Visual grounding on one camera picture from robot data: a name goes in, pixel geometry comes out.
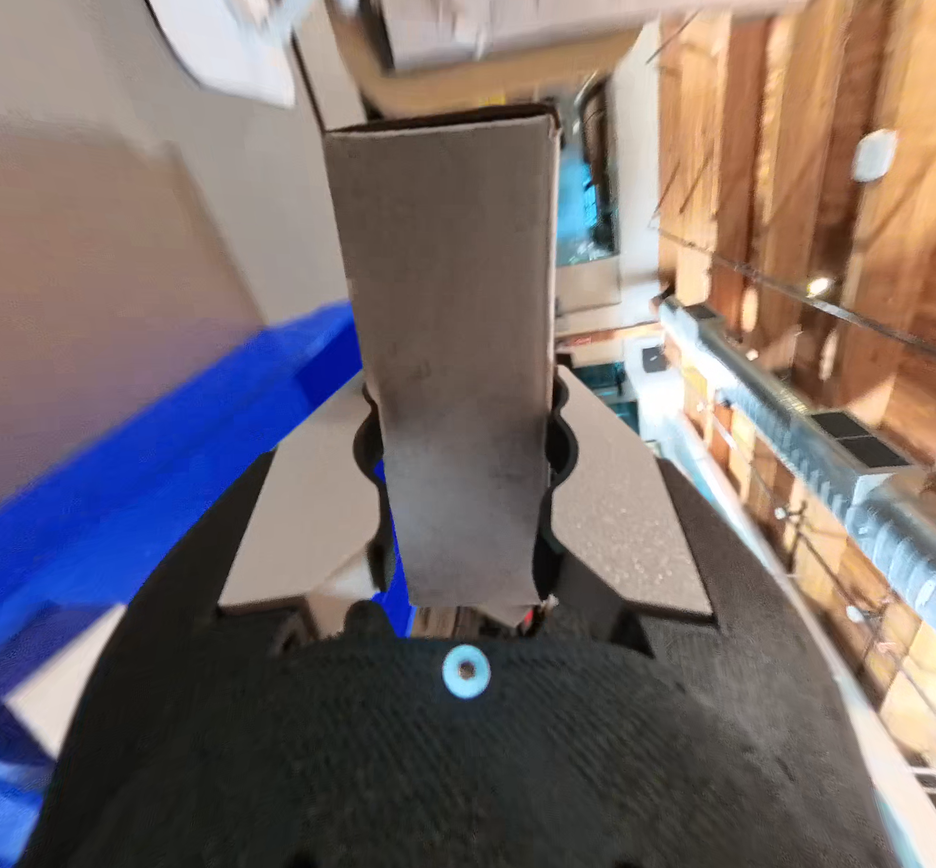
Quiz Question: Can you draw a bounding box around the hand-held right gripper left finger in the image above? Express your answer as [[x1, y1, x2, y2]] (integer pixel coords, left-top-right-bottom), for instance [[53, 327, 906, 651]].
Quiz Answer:
[[218, 369, 397, 609]]

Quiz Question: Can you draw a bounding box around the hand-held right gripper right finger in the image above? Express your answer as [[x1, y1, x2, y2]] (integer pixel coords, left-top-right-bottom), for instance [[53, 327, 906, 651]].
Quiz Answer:
[[532, 365, 715, 620]]

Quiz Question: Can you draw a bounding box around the white cardboard mailer box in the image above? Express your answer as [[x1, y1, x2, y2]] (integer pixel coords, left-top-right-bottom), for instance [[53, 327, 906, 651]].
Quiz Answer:
[[323, 104, 563, 610]]

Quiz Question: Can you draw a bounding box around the blue plastic bin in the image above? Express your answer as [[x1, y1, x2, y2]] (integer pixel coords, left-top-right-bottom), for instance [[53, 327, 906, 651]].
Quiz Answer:
[[0, 299, 410, 862]]

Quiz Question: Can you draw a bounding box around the blue and white paper sheet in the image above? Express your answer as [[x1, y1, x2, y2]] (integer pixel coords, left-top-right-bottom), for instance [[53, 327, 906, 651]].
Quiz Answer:
[[6, 603, 127, 759]]

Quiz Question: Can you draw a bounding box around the white ceiling sensor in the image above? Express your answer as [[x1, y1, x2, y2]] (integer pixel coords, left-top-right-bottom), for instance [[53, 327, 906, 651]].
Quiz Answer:
[[851, 128, 900, 184]]

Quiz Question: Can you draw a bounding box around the wooden backing board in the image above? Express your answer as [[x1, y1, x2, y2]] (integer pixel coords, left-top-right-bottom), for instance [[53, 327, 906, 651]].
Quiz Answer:
[[332, 8, 659, 119]]

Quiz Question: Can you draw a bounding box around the metal ventilation duct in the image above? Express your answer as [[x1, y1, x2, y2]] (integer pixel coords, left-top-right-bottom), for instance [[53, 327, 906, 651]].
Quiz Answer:
[[658, 297, 936, 628]]

